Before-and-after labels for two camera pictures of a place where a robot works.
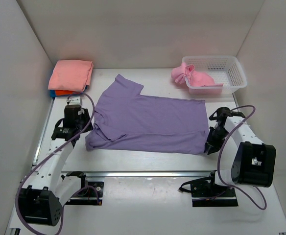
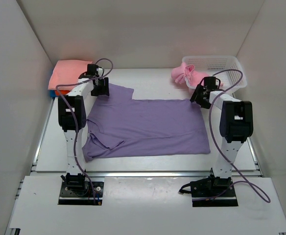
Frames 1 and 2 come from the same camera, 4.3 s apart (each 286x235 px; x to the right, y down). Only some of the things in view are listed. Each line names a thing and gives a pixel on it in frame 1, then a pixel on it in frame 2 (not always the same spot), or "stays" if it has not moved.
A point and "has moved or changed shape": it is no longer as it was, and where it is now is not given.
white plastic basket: [227, 70] stays
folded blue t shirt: [53, 94] stays
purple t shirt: [127, 121] has moved or changed shape
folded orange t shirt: [61, 92] stays
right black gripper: [213, 146] -> [196, 97]
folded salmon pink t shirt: [73, 75] stays
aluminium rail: [99, 174] stays
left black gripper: [86, 114] -> [105, 91]
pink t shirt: [180, 71] stays
